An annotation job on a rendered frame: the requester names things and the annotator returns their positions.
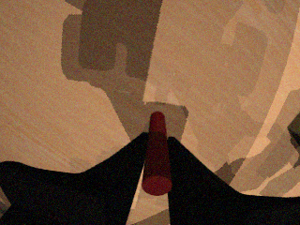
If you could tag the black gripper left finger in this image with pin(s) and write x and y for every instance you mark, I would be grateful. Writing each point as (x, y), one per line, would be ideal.
(100, 196)

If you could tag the dark red peg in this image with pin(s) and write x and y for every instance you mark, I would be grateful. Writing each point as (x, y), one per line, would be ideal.
(157, 174)

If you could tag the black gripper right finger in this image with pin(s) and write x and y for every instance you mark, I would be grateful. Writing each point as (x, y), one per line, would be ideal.
(198, 197)

